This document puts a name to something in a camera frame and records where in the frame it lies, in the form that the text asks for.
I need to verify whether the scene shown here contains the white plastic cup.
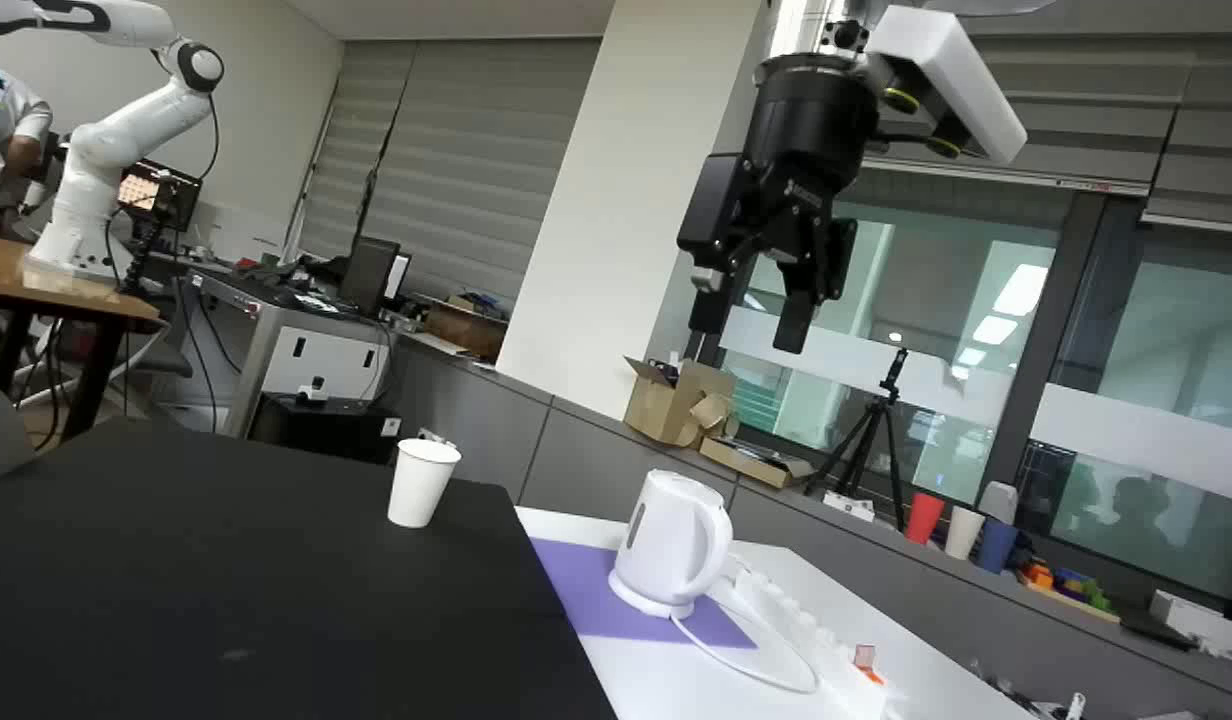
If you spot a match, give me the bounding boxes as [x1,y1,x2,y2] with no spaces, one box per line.
[943,505,989,565]

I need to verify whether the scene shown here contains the white paper cup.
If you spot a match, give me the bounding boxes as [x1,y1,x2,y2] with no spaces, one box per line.
[386,435,465,534]

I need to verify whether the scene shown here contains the purple mat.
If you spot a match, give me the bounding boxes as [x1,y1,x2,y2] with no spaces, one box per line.
[527,534,760,654]

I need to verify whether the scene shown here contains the open cardboard box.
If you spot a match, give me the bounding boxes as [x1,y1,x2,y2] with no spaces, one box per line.
[620,350,741,450]

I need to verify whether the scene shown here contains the black monitor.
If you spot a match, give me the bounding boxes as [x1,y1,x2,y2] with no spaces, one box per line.
[338,230,410,319]

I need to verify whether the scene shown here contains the grey window blinds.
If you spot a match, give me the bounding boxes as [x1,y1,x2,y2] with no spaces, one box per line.
[293,35,605,312]

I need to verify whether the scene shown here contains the white kettle cable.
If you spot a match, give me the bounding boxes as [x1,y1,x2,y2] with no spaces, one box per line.
[670,609,827,699]

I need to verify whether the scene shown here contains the blue cup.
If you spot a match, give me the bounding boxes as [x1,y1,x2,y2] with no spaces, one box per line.
[972,516,1021,578]

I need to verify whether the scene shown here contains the black equipment box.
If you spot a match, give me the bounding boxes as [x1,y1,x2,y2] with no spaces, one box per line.
[112,155,210,256]

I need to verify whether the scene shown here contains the flat cardboard piece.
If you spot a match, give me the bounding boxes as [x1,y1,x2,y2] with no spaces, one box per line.
[694,435,795,492]

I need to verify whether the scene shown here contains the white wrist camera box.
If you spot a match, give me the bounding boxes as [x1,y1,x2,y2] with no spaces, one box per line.
[864,4,1032,173]

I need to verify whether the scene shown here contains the white electric kettle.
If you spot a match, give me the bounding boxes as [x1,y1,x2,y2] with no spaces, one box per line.
[605,465,741,620]

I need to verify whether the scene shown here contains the grey metal cabinet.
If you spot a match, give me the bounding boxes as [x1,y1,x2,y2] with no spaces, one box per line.
[242,292,396,413]

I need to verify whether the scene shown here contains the wooden table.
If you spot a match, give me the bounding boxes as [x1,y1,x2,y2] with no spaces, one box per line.
[0,230,170,446]

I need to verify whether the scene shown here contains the black camera tripod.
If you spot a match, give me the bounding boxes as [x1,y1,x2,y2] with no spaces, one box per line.
[799,344,916,531]

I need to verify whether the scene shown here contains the white power strip orange switch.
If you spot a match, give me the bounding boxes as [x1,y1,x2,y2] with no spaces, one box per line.
[716,553,904,720]

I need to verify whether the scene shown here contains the red cup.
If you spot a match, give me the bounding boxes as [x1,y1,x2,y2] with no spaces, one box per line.
[899,486,947,548]

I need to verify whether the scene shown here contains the person in light shirt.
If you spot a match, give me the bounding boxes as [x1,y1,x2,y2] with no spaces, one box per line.
[0,43,55,236]

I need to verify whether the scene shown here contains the brown box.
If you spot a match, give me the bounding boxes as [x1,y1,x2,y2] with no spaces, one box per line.
[413,298,511,367]

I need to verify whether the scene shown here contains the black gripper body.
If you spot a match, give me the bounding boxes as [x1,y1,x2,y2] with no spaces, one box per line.
[675,50,886,302]

